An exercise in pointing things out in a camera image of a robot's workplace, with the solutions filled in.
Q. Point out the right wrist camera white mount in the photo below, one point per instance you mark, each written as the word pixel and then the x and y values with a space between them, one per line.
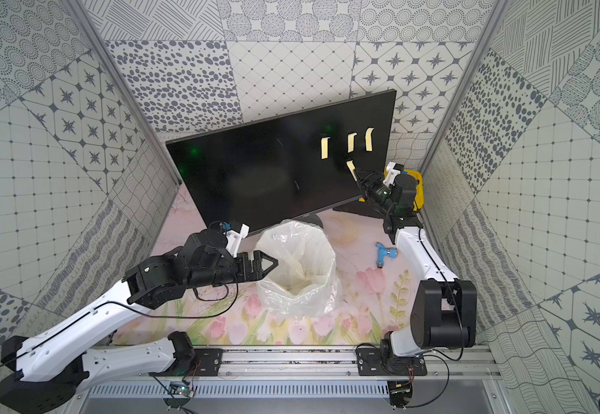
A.
pixel 392 170

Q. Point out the yellow sticky note lowest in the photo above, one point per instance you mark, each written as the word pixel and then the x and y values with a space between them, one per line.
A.
pixel 351 168

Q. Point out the black computer monitor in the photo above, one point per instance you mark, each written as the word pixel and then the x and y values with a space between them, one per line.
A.
pixel 264 172

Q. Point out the yellow sticky note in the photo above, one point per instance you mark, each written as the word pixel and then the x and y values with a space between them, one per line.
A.
pixel 351 142
pixel 368 140
pixel 325 148

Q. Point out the blue pipe fitting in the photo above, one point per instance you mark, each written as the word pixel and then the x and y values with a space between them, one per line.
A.
pixel 384 252

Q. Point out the small green circuit board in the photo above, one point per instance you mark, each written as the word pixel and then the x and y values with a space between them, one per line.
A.
pixel 181 391

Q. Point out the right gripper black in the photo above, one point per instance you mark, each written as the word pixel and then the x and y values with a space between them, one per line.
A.
pixel 369 183

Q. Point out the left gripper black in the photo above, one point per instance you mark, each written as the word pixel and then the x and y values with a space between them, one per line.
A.
pixel 244 266

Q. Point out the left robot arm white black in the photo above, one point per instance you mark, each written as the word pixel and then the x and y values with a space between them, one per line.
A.
pixel 49 369

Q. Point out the yellow and black toolbox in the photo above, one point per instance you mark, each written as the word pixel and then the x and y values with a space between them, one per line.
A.
pixel 418 178

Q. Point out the clear plastic trash bag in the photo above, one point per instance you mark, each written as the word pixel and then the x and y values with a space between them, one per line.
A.
pixel 305 283

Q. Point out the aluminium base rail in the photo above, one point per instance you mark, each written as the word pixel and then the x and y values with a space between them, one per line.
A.
pixel 314 363

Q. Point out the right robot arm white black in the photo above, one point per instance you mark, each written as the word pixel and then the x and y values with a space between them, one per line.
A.
pixel 444 314

